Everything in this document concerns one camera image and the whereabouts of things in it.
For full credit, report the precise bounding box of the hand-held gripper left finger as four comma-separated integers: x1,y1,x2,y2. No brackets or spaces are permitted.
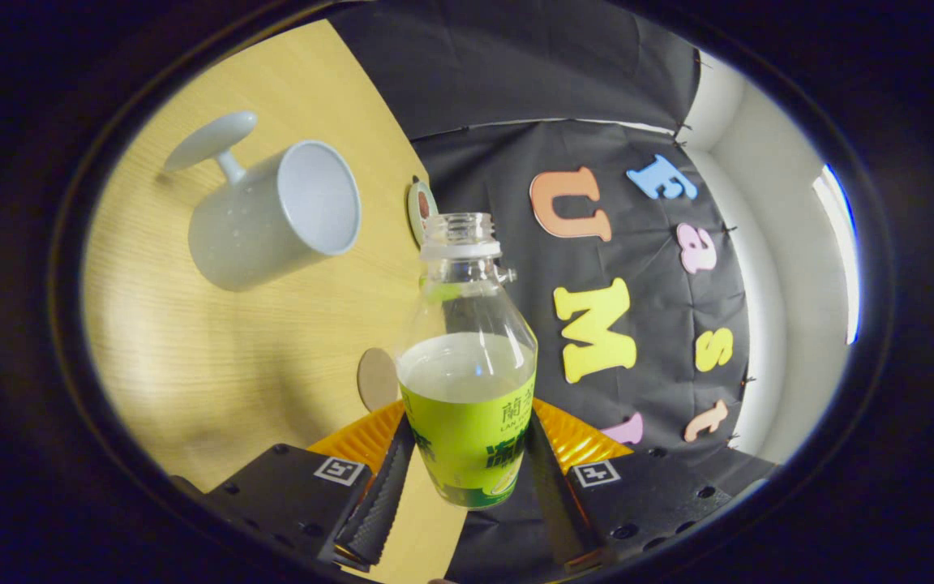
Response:
175,399,417,573

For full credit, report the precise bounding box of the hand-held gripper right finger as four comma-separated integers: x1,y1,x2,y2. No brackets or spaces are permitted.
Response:
525,397,778,577

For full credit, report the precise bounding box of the clear green-label juice bottle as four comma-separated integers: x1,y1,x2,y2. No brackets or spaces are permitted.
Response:
396,213,538,510

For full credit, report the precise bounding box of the round brown coaster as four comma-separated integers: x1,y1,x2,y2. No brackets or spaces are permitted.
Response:
357,347,400,412

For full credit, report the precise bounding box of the pale grey cup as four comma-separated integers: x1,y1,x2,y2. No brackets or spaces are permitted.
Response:
163,111,362,293

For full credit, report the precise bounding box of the wooden table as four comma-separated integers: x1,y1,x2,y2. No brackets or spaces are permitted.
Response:
82,18,468,584

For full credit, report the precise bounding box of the pale green plate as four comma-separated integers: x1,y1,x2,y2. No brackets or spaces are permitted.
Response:
407,177,439,248

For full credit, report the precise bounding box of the ceiling light panel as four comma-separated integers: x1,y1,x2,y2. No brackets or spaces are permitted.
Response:
812,165,861,346

